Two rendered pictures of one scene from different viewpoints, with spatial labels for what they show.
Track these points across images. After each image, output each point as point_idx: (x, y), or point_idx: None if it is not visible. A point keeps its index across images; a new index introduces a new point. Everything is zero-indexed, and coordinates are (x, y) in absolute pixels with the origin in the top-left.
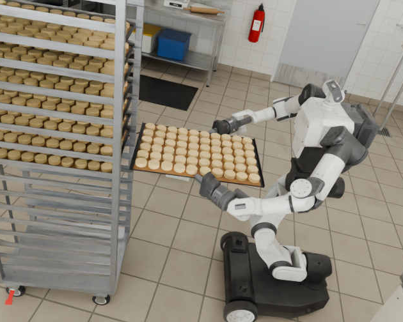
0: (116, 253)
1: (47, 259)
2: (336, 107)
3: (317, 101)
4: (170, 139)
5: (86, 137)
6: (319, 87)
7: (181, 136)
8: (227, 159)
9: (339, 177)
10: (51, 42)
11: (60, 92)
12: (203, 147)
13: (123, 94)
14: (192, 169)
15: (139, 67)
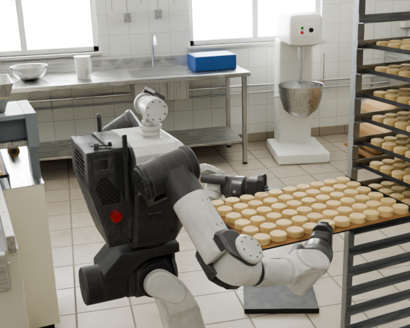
0: (341, 293)
1: None
2: (136, 139)
3: (167, 138)
4: (351, 201)
5: (383, 135)
6: (170, 152)
7: (346, 208)
8: (263, 206)
9: (88, 269)
10: None
11: (405, 86)
12: (304, 207)
13: (353, 82)
14: (287, 187)
15: None
